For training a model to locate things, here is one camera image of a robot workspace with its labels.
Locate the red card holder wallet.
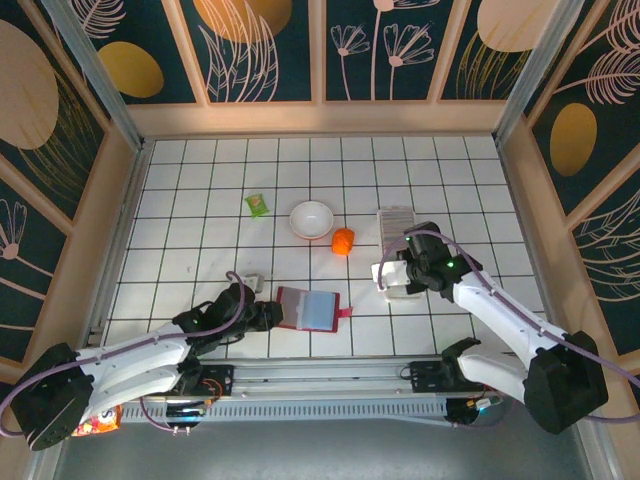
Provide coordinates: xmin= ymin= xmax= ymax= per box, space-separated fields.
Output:
xmin=274 ymin=284 xmax=355 ymax=335

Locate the white slotted plastic tray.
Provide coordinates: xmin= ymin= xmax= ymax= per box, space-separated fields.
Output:
xmin=376 ymin=205 xmax=426 ymax=301

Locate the orange toy fruit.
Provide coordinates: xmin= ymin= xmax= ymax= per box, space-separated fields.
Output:
xmin=330 ymin=227 xmax=357 ymax=257

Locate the white bowl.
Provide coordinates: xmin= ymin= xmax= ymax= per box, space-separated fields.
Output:
xmin=288 ymin=200 xmax=335 ymax=242

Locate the left controller circuit board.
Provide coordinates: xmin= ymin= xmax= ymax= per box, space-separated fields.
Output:
xmin=166 ymin=403 xmax=207 ymax=419

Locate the green snack packet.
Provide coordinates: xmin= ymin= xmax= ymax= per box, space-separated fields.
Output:
xmin=243 ymin=193 xmax=270 ymax=220

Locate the colourful candy bag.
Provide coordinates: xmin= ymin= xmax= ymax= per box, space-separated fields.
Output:
xmin=72 ymin=404 xmax=124 ymax=437

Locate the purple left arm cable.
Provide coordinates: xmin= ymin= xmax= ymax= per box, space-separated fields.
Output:
xmin=0 ymin=271 xmax=247 ymax=437

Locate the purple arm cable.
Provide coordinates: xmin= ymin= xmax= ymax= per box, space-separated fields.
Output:
xmin=377 ymin=232 xmax=640 ymax=430
xmin=0 ymin=271 xmax=247 ymax=437

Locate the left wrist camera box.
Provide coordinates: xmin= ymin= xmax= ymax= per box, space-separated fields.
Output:
xmin=238 ymin=272 xmax=266 ymax=297

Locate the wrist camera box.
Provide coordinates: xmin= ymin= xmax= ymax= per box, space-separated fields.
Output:
xmin=238 ymin=272 xmax=266 ymax=297
xmin=370 ymin=258 xmax=410 ymax=295

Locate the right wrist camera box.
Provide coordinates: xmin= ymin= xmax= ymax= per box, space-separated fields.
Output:
xmin=370 ymin=258 xmax=410 ymax=295

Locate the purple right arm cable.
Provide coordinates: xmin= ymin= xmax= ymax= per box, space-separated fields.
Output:
xmin=377 ymin=232 xmax=640 ymax=430

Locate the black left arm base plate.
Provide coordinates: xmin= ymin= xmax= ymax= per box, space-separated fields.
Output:
xmin=192 ymin=364 xmax=235 ymax=399

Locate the aluminium mounting rail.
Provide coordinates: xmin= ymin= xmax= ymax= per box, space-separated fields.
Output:
xmin=189 ymin=355 xmax=526 ymax=401

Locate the grey slotted cable duct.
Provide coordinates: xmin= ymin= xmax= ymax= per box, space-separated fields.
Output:
xmin=119 ymin=402 xmax=451 ymax=426

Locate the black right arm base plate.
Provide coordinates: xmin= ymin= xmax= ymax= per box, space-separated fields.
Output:
xmin=408 ymin=359 xmax=466 ymax=394

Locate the aluminium frame post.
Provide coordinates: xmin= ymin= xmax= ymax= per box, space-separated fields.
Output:
xmin=493 ymin=0 xmax=586 ymax=147
xmin=42 ymin=0 xmax=147 ymax=151

